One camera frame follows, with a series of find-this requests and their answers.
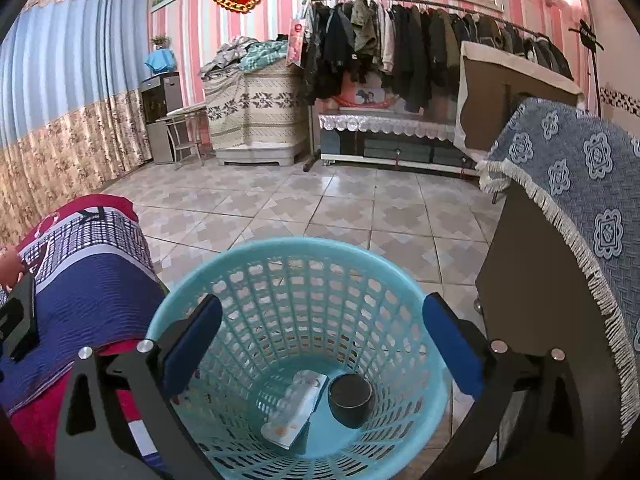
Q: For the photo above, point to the grey small cabinet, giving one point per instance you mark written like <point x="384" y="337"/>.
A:
<point x="159" y="142"/>

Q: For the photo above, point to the white lace cloth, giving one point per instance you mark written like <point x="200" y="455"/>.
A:
<point x="385" y="125"/>

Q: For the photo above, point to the blue floral fringed cloth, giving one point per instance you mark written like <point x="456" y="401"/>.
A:
<point x="575" y="175"/>

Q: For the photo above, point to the blue and floral curtain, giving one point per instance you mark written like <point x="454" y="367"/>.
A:
<point x="60" y="85"/>

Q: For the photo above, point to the small folding table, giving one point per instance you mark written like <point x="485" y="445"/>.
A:
<point x="187" y="110"/>

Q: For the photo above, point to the person's left hand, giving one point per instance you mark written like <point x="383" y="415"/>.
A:
<point x="9" y="267"/>

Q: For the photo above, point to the grey crumpled jacket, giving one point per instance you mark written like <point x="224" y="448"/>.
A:
<point x="225" y="57"/>

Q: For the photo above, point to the black water dispenser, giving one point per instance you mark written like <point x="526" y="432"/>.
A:
<point x="160" y="97"/>

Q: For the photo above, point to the metal clothes rack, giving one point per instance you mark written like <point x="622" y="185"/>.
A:
<point x="312" y="135"/>

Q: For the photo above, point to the red printed item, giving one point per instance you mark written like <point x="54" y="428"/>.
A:
<point x="367" y="97"/>

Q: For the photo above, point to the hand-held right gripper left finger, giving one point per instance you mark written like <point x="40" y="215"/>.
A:
<point x="192" y="342"/>

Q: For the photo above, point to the row of hanging clothes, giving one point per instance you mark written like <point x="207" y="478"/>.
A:
<point x="410" y="55"/>

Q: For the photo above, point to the low glass-front cabinet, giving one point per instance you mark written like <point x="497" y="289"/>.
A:
<point x="395" y="152"/>

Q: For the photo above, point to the cabinet under patterned cloth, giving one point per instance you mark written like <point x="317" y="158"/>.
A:
<point x="255" y="110"/>

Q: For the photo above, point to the brown wooden cabinet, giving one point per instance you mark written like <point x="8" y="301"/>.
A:
<point x="530" y="280"/>

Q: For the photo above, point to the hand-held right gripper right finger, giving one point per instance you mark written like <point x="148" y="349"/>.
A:
<point x="450" y="345"/>

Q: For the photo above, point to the teal plastic basket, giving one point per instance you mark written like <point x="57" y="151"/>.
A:
<point x="310" y="260"/>

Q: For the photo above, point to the black cup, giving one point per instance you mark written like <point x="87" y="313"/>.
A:
<point x="350" y="397"/>

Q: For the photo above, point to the pink hanging bag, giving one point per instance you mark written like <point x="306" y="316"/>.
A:
<point x="296" y="42"/>

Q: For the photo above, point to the small potted plant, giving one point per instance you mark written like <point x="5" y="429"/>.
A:
<point x="161" y="41"/>

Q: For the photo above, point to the teal folded blanket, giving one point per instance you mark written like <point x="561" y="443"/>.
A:
<point x="262" y="55"/>

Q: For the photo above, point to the black coat stand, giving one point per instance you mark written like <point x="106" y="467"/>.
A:
<point x="592" y="40"/>

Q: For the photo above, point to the red blue printed blanket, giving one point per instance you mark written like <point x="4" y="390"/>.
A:
<point x="90" y="270"/>

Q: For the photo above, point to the white egg carton package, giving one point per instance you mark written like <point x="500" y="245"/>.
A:
<point x="295" y="405"/>

